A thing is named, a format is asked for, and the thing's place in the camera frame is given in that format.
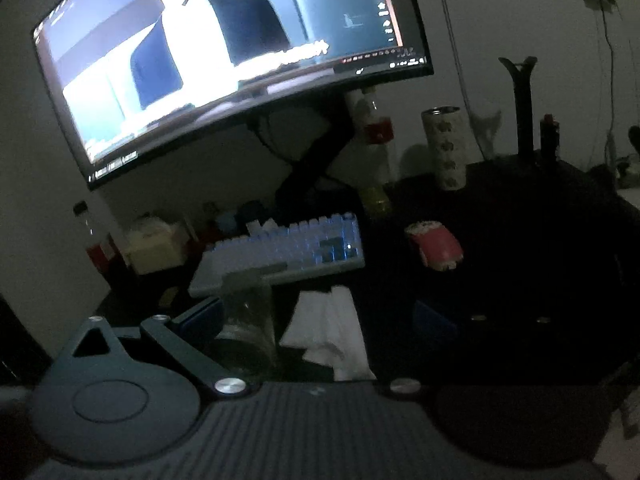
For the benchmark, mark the curved computer monitor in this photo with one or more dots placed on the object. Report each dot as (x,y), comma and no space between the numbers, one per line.
(129,78)

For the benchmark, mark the yellowish plastic container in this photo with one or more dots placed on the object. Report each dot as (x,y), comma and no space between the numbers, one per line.
(155,245)

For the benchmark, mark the clear glass jar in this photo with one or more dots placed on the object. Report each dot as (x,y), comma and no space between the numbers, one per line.
(246,343)

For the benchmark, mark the white backlit keyboard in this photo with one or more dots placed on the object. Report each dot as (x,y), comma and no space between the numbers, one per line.
(285,254)

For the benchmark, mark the clear bottle red label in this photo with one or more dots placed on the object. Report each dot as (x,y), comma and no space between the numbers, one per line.
(378,137)

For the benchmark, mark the red white can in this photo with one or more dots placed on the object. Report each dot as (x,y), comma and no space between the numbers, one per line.
(440,250)

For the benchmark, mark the patterned tall tumbler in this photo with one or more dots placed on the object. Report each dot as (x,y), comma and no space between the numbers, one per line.
(444,127)

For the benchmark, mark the white cleaning cloth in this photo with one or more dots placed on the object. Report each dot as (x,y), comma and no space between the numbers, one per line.
(326,326)

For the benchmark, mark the dark sauce bottle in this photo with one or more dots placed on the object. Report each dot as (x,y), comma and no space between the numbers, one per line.
(100,246)

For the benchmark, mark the black forked stand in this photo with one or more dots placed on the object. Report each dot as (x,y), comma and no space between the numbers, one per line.
(521,74)

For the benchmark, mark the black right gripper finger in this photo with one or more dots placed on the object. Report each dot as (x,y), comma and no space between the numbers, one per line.
(128,394)

